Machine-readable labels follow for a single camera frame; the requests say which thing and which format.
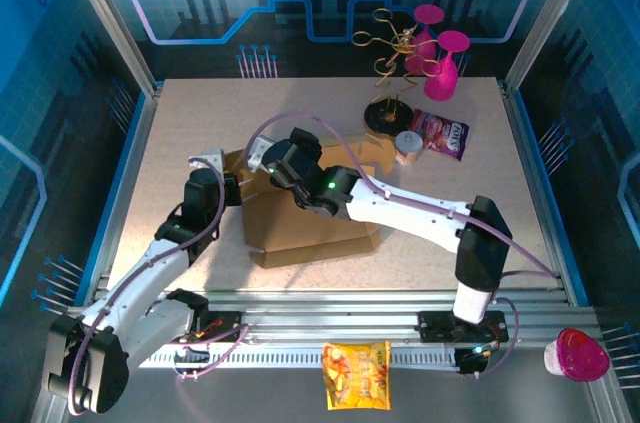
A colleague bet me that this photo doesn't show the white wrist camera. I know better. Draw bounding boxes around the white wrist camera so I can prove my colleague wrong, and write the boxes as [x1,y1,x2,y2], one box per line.
[188,147,224,176]
[244,134,276,175]

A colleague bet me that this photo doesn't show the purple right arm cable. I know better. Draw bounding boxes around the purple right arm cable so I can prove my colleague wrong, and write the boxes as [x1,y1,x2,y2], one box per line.
[246,111,562,381]

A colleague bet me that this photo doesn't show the gold wire glass rack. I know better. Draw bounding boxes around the gold wire glass rack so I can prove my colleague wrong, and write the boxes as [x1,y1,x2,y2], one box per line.
[351,7,441,138]

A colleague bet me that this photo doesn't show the aluminium frame post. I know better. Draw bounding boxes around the aluminium frame post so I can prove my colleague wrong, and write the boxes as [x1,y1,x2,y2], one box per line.
[54,0,164,97]
[502,0,594,92]

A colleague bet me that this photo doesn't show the purple candy bag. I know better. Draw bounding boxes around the purple candy bag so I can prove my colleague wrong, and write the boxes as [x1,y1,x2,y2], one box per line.
[409,109,471,161]

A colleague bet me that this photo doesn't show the pink wine glass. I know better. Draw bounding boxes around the pink wine glass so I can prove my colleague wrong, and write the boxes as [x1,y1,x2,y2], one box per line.
[404,3,447,77]
[423,30,473,104]

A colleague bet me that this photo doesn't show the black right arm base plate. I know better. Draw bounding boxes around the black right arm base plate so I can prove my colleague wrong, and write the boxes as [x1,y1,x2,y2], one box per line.
[416,309,510,345]

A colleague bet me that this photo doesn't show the pink lidded plastic cup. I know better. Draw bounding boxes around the pink lidded plastic cup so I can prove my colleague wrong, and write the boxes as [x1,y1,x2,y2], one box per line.
[543,327,612,384]

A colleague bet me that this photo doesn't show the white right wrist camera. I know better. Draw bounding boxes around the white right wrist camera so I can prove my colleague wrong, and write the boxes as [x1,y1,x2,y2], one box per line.
[244,134,276,175]

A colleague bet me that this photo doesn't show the yellow chips bag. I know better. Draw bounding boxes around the yellow chips bag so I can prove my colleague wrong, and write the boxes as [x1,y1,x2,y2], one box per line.
[321,339,393,412]

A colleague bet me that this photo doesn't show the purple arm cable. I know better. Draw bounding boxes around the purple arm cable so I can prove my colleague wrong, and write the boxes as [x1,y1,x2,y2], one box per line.
[66,156,250,417]
[246,111,562,381]

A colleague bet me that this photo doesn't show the brown cardboard paper box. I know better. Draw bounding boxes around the brown cardboard paper box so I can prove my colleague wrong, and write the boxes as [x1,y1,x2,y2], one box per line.
[221,131,397,271]

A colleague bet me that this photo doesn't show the black controller box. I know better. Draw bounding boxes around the black controller box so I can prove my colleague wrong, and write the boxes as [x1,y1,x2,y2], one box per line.
[454,345,490,376]

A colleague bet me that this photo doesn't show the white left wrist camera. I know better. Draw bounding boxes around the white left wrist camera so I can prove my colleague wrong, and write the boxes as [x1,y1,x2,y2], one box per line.
[188,147,224,176]

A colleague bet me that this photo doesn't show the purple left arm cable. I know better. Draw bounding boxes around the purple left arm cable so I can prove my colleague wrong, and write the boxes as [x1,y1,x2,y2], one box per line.
[66,156,250,417]

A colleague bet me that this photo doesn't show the white slotted cable duct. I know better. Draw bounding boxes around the white slotted cable duct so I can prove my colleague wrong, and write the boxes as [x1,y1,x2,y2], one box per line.
[138,346,462,370]

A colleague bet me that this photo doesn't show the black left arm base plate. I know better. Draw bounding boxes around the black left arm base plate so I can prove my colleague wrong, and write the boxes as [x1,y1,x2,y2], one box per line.
[164,310,249,344]

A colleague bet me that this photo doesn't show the aluminium table frame rail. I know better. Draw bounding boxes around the aluminium table frame rail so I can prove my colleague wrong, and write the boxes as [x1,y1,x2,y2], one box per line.
[59,290,602,345]

